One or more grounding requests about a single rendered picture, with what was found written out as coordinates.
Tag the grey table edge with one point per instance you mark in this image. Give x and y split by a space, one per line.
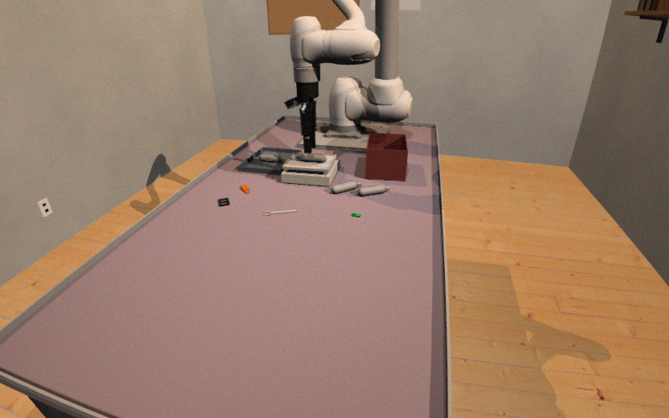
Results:
17 320

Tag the white digital scale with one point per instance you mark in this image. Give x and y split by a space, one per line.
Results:
309 175

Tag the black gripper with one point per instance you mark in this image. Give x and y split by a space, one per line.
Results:
307 92

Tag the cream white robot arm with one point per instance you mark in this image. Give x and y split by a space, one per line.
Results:
385 100

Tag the red open box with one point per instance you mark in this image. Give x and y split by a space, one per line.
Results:
386 158

